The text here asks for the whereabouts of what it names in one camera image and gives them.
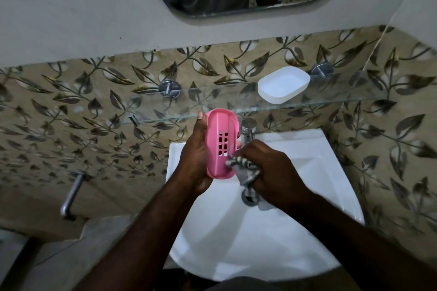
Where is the person's right forearm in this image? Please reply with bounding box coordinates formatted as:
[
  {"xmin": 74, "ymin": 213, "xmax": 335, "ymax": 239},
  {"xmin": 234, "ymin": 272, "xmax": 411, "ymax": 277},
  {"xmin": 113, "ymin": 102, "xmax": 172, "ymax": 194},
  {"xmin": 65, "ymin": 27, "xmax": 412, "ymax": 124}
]
[{"xmin": 283, "ymin": 190, "xmax": 437, "ymax": 291}]

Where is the chrome shelf bracket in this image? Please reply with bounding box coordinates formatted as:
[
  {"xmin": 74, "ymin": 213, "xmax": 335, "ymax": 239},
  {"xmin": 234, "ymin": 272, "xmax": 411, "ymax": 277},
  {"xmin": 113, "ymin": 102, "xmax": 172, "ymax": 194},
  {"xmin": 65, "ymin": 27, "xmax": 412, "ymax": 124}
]
[
  {"xmin": 158, "ymin": 79, "xmax": 182, "ymax": 99},
  {"xmin": 309, "ymin": 62, "xmax": 335, "ymax": 80}
]

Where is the person's right hand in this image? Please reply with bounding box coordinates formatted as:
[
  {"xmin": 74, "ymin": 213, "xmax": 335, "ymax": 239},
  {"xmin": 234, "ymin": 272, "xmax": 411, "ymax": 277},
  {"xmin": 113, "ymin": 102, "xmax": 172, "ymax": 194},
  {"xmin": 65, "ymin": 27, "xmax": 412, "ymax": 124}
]
[{"xmin": 232, "ymin": 140, "xmax": 312, "ymax": 214}]

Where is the chrome basin drain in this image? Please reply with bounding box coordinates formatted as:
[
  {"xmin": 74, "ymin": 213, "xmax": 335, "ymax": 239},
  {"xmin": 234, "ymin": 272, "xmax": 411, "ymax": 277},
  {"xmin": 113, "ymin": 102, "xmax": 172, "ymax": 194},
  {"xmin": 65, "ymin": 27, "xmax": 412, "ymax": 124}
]
[{"xmin": 241, "ymin": 189, "xmax": 260, "ymax": 207}]

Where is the person's left hand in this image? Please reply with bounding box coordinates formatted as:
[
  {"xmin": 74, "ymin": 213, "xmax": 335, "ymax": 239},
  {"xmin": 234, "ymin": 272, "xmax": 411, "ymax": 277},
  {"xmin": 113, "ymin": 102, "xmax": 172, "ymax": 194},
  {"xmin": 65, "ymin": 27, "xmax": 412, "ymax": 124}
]
[{"xmin": 176, "ymin": 111, "xmax": 214, "ymax": 195}]

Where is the pink plastic soap dish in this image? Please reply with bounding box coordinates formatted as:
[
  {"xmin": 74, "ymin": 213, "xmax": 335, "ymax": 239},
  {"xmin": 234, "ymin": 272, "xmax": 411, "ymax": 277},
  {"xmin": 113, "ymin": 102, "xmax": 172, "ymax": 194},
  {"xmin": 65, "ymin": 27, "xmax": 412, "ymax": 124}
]
[{"xmin": 205, "ymin": 108, "xmax": 242, "ymax": 180}]

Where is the chrome basin tap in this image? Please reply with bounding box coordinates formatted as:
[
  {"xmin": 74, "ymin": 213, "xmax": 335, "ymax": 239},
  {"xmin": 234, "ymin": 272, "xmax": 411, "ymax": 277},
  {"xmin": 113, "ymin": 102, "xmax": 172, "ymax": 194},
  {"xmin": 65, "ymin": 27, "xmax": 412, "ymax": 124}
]
[{"xmin": 240, "ymin": 118, "xmax": 257, "ymax": 145}]

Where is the person's left forearm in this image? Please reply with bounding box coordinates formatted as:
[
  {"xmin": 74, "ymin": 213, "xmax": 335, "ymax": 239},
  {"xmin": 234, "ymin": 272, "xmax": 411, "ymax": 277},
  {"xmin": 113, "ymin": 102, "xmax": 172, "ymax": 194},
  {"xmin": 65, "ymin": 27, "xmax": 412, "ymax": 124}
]
[{"xmin": 73, "ymin": 171, "xmax": 202, "ymax": 291}]

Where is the white ceramic wash basin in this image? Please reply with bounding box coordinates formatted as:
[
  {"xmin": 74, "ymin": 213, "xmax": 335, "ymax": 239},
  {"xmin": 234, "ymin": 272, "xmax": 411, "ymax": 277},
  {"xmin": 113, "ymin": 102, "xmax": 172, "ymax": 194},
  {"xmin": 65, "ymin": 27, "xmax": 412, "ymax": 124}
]
[{"xmin": 166, "ymin": 128, "xmax": 365, "ymax": 282}]

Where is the chrome wall pipe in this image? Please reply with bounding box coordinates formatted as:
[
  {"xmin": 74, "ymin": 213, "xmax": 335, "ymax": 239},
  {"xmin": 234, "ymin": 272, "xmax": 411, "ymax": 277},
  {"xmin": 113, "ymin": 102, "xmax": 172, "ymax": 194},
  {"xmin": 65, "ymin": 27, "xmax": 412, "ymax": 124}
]
[{"xmin": 60, "ymin": 172, "xmax": 90, "ymax": 222}]

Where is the white plastic soap dish lid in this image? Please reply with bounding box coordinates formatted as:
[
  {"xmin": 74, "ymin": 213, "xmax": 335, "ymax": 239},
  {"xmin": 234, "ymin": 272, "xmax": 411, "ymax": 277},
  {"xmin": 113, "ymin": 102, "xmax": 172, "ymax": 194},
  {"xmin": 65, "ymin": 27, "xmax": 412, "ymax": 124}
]
[{"xmin": 257, "ymin": 66, "xmax": 311, "ymax": 105}]

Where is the glass wall shelf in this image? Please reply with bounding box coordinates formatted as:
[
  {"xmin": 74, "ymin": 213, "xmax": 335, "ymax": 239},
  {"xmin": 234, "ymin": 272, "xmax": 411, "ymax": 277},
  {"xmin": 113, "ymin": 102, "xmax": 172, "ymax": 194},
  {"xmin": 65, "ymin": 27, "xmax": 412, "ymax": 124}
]
[{"xmin": 120, "ymin": 68, "xmax": 400, "ymax": 125}]

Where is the grey striped cleaning cloth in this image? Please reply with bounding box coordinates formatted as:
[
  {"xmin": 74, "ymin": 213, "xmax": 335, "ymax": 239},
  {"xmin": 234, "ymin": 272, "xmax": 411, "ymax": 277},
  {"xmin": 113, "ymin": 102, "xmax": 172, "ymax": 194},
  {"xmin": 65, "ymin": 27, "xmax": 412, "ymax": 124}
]
[{"xmin": 225, "ymin": 155, "xmax": 274, "ymax": 211}]

